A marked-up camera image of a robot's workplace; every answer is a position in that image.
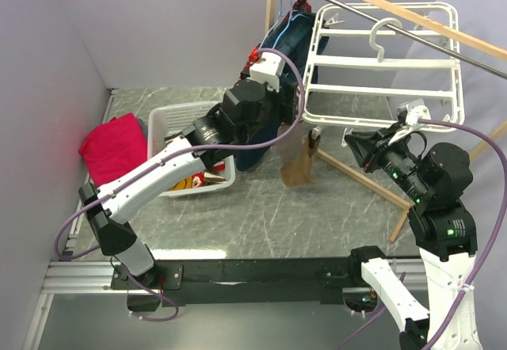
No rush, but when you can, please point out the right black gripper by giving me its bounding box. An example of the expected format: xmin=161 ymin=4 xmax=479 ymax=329
xmin=342 ymin=117 xmax=429 ymax=198

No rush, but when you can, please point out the white plastic clip hanger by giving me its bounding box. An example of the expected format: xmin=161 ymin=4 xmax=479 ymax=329
xmin=302 ymin=4 xmax=465 ymax=133

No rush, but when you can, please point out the tan stocking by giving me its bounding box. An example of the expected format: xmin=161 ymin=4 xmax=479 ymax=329
xmin=280 ymin=135 xmax=321 ymax=188

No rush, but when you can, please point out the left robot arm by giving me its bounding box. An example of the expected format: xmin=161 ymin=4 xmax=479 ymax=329
xmin=78 ymin=78 xmax=303 ymax=288

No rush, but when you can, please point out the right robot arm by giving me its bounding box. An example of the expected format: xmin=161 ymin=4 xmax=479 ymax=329
xmin=344 ymin=124 xmax=482 ymax=349

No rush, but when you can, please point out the dark blue denim garment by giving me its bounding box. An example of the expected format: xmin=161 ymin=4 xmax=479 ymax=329
xmin=234 ymin=12 xmax=329 ymax=172

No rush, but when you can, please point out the red polka dot garment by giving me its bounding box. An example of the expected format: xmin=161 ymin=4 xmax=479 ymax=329
xmin=242 ymin=0 xmax=315 ymax=74

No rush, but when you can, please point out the white laundry basket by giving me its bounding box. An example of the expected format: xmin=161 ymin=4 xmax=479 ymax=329
xmin=147 ymin=101 xmax=237 ymax=199

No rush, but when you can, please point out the metal hanging rod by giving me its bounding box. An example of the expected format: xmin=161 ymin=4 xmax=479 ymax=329
xmin=275 ymin=0 xmax=507 ymax=76

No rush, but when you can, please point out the black base beam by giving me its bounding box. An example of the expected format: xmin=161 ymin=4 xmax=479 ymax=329
xmin=109 ymin=257 xmax=383 ymax=307

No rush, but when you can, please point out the pink folded cloth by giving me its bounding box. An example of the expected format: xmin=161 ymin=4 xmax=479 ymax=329
xmin=78 ymin=113 xmax=147 ymax=186

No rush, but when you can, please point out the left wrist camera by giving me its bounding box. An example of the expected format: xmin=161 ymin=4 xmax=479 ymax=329
xmin=250 ymin=52 xmax=285 ymax=92

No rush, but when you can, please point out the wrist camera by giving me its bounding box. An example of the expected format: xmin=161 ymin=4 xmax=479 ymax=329
xmin=250 ymin=52 xmax=285 ymax=92
xmin=389 ymin=99 xmax=431 ymax=145

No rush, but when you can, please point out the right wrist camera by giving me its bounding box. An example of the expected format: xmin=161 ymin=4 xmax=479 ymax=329
xmin=389 ymin=99 xmax=431 ymax=145

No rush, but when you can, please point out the blue wire hanger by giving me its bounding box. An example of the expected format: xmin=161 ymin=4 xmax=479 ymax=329
xmin=258 ymin=0 xmax=293 ymax=48

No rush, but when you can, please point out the wooden clothes rack frame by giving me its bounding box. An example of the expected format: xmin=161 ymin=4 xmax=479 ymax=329
xmin=265 ymin=0 xmax=507 ymax=242

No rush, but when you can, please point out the aluminium rail frame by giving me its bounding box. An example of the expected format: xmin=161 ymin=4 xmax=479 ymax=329
xmin=21 ymin=87 xmax=120 ymax=350

